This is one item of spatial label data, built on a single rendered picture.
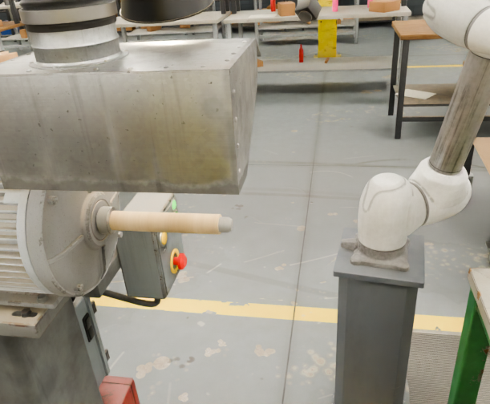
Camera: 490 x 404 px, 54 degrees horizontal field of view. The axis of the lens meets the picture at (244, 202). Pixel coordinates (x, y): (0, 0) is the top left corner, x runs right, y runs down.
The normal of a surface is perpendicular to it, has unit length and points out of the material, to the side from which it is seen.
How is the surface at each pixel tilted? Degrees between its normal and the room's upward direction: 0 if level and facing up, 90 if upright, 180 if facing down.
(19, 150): 90
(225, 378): 0
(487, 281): 0
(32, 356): 90
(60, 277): 99
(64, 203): 84
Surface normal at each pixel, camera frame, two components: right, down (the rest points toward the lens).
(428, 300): -0.07, -0.88
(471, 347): -0.18, 0.48
